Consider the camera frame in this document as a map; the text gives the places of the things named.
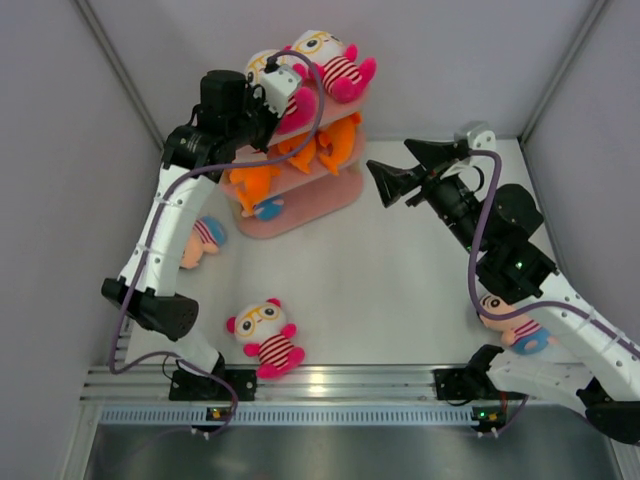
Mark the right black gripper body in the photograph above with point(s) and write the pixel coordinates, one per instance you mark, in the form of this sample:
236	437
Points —
456	203

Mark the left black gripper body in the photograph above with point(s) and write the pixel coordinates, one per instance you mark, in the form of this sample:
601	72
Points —
257	123

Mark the large orange shark plush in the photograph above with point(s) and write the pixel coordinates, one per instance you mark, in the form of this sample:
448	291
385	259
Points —
336	142

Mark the white panda plush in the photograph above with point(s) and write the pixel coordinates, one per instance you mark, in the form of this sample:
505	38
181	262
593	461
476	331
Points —
302	106
343	78
266	334

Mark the small orange shark plush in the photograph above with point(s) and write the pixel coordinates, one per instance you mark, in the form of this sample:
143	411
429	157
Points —
303	158

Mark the boy doll plush blue cap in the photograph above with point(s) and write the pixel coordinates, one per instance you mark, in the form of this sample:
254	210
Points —
207	236

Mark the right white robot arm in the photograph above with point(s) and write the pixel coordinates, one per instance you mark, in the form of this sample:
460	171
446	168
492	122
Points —
509	276

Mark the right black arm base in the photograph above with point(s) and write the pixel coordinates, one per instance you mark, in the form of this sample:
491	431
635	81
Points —
459	387

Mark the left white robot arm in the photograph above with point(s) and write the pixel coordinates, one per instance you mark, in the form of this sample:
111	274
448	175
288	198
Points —
145	289

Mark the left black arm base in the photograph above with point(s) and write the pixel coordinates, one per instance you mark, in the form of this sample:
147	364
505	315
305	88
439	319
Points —
188	387

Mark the pink three-tier toy shelf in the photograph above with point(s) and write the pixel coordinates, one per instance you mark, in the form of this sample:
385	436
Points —
306	197

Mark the orange shark plush on shelf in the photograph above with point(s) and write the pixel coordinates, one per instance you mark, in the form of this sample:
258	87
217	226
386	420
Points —
252	185

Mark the boy doll plush on shelf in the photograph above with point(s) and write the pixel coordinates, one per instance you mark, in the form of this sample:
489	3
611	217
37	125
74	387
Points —
266	210

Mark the boy doll plush right side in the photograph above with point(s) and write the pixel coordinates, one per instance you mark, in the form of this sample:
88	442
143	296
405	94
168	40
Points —
520	333

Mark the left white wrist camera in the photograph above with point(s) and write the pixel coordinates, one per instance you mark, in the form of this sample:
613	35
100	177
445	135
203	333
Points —
280	83

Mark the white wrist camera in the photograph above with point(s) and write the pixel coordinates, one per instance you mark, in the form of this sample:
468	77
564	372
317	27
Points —
478	135
280	83

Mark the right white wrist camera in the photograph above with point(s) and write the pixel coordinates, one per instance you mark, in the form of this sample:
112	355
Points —
478	135

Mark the aluminium front rail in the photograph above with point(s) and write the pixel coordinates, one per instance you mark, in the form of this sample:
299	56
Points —
350	383

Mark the white slotted cable duct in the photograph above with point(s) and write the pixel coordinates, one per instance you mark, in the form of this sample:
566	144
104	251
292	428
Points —
254	415

